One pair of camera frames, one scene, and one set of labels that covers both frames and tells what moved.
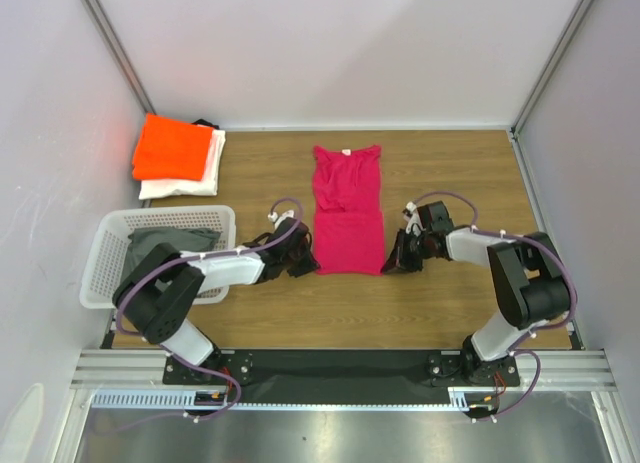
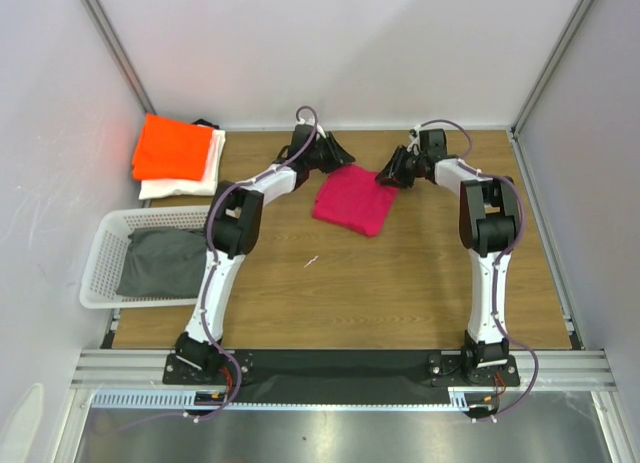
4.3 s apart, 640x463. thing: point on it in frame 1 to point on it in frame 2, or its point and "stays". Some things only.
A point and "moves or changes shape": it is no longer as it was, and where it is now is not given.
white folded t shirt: [207, 186] stays
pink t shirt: [348, 211] moves or changes shape
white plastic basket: [106, 254] stays
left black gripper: [309, 264] to [337, 155]
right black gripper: [409, 248] to [401, 166]
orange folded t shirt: [171, 149] stays
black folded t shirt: [205, 123] stays
